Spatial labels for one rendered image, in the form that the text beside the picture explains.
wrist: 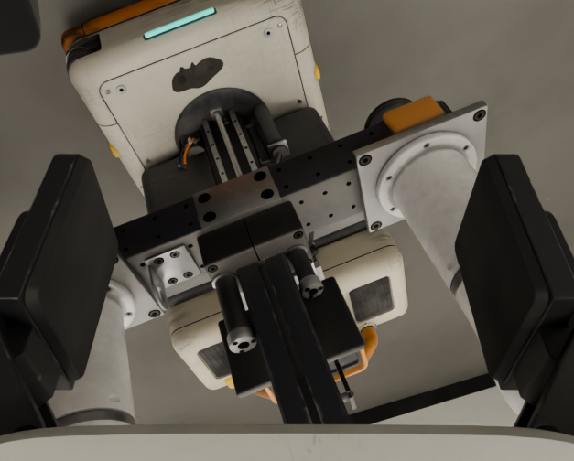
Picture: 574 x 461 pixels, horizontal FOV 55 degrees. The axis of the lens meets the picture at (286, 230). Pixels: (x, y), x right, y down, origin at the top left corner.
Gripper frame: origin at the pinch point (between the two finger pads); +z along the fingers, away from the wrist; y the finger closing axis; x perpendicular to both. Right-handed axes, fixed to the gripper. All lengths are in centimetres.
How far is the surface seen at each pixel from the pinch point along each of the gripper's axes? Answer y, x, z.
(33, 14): -27, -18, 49
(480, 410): 143, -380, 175
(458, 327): 110, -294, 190
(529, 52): 92, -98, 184
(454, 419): 122, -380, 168
